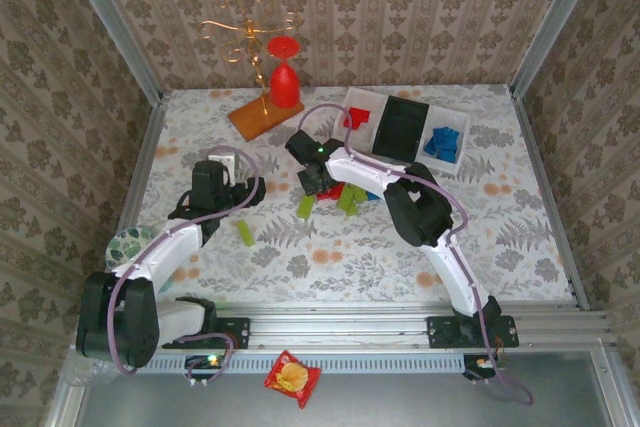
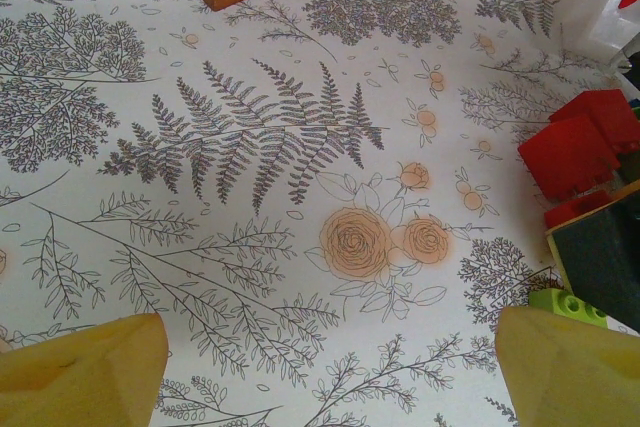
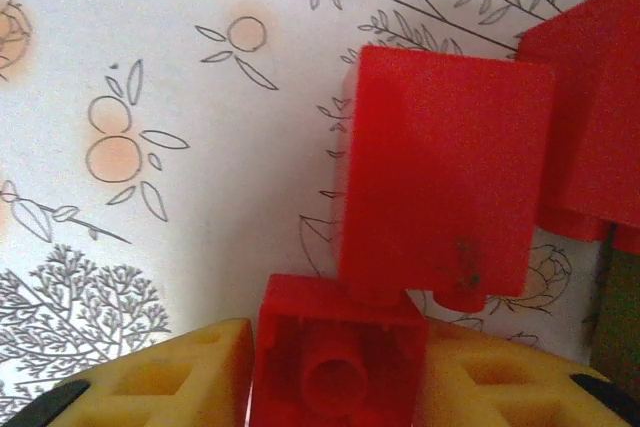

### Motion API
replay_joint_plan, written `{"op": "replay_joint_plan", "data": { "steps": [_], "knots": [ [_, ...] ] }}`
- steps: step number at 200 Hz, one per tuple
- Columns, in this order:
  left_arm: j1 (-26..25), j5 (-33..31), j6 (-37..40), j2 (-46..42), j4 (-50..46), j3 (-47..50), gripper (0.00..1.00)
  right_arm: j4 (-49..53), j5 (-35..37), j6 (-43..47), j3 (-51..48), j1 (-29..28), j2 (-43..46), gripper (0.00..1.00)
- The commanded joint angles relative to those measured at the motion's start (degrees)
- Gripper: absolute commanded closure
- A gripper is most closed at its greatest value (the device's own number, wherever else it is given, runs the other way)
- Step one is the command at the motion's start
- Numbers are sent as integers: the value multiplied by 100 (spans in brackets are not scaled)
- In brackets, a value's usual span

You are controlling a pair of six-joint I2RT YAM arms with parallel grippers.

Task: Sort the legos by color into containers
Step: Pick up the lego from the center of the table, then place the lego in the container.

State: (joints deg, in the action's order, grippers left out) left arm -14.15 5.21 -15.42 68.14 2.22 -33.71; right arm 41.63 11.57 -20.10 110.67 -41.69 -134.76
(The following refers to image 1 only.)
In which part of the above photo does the red wine glass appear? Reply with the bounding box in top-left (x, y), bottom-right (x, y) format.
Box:
top-left (265, 35), bottom-right (303, 110)

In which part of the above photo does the black rectangular plastic container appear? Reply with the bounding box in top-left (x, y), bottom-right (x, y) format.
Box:
top-left (370, 94), bottom-right (433, 161)

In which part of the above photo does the leaf patterned bowl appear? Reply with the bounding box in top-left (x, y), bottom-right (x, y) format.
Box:
top-left (105, 226), bottom-right (177, 294)

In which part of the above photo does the black control board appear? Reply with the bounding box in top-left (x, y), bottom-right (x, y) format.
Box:
top-left (185, 353), bottom-right (226, 373)
top-left (463, 353), bottom-right (499, 381)

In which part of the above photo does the red snack packet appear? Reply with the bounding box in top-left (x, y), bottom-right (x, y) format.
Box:
top-left (263, 349), bottom-right (323, 410)

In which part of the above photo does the clear plastic glass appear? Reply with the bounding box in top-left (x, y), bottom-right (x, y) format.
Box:
top-left (63, 358), bottom-right (110, 389)

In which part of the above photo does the gold wire rack wooden base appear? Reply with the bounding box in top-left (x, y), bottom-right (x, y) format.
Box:
top-left (198, 0), bottom-right (307, 143)

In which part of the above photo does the aluminium table side rail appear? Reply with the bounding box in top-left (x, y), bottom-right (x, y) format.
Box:
top-left (119, 101), bottom-right (167, 229)
top-left (509, 86), bottom-right (592, 311)

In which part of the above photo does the aluminium mounting rail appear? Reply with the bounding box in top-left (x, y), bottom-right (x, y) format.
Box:
top-left (149, 303), bottom-right (614, 351)

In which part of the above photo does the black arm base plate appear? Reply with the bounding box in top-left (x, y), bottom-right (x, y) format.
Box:
top-left (426, 315), bottom-right (519, 350)
top-left (161, 315), bottom-right (252, 351)

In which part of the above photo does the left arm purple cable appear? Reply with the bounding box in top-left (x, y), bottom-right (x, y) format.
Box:
top-left (110, 146), bottom-right (269, 378)

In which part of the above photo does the short purple cable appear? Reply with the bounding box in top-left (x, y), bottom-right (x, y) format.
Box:
top-left (185, 332), bottom-right (238, 390)

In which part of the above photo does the grey slotted cable duct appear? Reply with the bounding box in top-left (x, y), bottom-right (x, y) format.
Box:
top-left (119, 353), bottom-right (469, 375)

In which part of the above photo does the aluminium frame post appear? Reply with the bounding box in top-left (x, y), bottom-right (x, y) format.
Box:
top-left (57, 0), bottom-right (167, 105)
top-left (508, 0), bottom-right (613, 99)

